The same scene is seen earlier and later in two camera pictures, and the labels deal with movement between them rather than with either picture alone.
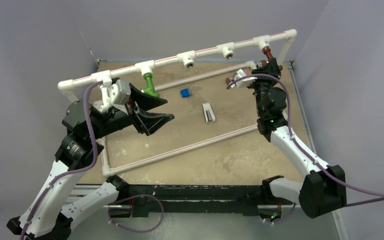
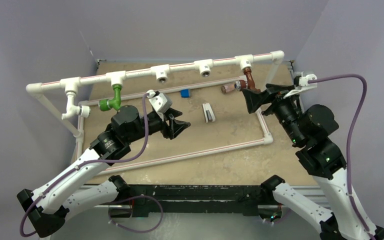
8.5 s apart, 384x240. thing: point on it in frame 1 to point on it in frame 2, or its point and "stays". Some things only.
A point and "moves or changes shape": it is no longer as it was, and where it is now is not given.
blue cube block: (185, 93) stays
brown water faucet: (267, 51) moves or changes shape
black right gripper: (271, 68) to (272, 93)
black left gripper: (144, 122) to (175, 126)
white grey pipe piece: (209, 114) stays
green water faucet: (149, 88) to (105, 104)
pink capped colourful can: (228, 80) to (225, 88)
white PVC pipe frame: (103, 79) to (70, 86)
